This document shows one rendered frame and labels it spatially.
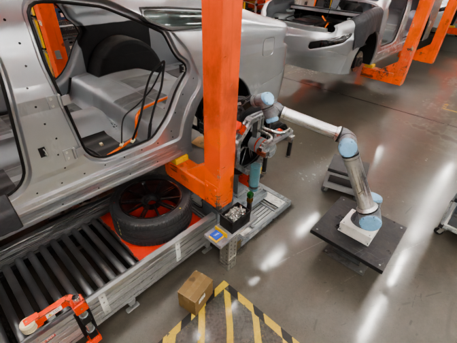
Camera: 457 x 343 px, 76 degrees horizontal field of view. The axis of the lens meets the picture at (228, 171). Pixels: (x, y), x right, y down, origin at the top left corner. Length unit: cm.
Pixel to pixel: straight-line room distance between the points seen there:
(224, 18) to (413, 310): 243
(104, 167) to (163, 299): 109
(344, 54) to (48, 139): 403
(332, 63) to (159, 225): 356
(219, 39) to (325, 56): 321
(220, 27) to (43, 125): 110
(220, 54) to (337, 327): 200
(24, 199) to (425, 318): 284
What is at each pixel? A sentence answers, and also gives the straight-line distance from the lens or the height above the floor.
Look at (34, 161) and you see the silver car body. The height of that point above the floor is 115.
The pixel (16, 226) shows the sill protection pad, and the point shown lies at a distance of 214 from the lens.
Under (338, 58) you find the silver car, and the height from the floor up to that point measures 99.
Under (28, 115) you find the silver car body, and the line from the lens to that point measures 190.
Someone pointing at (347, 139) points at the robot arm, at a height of 116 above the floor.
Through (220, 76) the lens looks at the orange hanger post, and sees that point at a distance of 178.
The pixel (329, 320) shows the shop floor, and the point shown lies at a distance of 252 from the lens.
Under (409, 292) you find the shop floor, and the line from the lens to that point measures 293.
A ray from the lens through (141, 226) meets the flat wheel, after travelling 230.
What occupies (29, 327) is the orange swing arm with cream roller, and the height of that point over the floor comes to 49.
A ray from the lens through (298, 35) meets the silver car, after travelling 487.
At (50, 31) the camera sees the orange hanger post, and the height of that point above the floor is 139.
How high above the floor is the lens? 211
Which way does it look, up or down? 36 degrees down
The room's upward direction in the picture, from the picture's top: 2 degrees clockwise
